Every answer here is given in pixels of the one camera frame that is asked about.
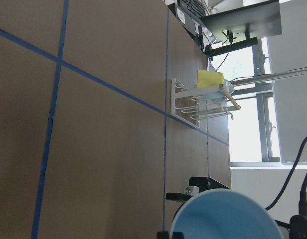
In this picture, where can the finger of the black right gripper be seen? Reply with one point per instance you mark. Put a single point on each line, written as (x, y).
(206, 183)
(178, 197)

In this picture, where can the light blue plastic cup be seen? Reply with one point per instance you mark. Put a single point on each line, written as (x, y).
(223, 214)

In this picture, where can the yellow plastic cup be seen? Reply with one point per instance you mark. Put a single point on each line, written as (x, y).
(207, 78)

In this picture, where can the black monitor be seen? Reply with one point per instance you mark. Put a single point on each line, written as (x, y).
(243, 26)

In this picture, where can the black keyboard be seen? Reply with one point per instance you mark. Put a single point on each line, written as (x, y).
(192, 7)

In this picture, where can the white wire cup rack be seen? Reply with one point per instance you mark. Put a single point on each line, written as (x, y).
(195, 105)

